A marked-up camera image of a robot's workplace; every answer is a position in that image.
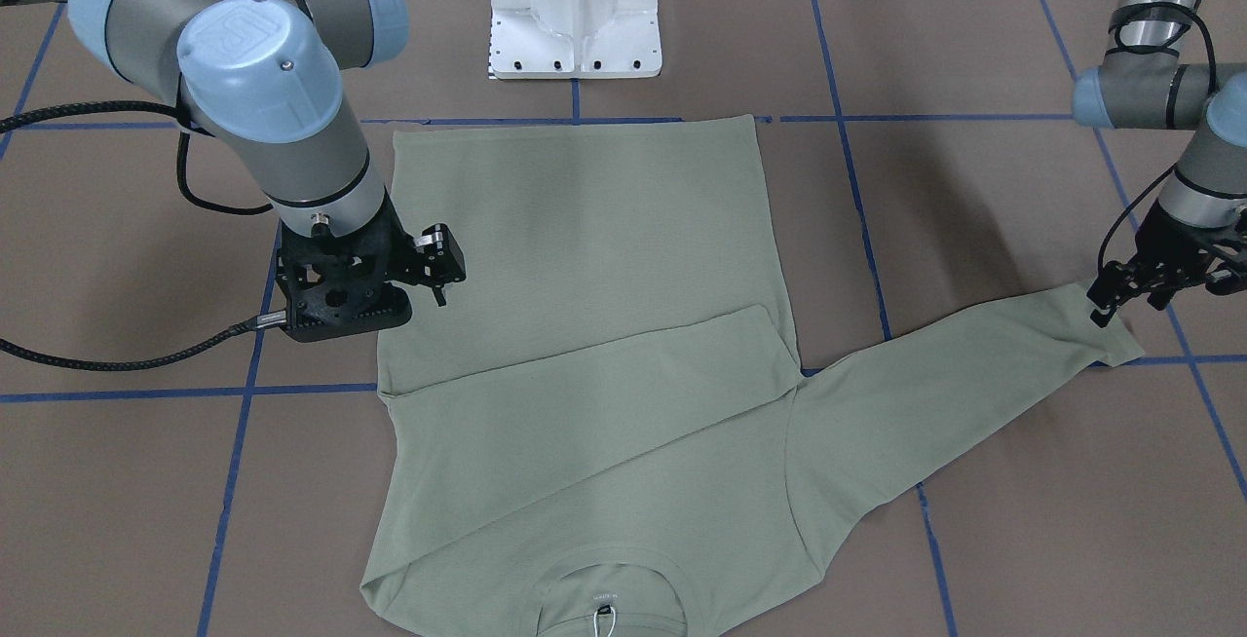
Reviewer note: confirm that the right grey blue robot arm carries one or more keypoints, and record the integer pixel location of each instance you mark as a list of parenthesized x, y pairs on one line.
[(265, 78)]

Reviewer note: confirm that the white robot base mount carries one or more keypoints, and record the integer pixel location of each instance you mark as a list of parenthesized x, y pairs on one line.
[(554, 40)]

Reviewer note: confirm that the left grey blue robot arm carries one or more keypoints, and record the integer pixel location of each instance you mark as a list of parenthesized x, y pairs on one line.
[(1160, 72)]

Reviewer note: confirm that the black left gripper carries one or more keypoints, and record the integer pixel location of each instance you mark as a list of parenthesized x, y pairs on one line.
[(1176, 237)]

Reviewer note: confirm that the blue tape line crosswise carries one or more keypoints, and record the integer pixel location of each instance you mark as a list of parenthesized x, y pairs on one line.
[(722, 383)]

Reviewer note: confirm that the sage green long-sleeve shirt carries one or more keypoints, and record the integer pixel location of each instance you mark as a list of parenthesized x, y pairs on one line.
[(647, 248)]

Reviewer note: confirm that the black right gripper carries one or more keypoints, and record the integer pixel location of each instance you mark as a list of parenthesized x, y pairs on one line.
[(396, 243)]

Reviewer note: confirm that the white shirt hang tag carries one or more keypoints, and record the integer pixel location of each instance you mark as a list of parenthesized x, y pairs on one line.
[(604, 619)]

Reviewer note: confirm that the blue tape line lengthwise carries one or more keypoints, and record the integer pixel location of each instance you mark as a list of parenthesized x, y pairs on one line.
[(575, 92)]

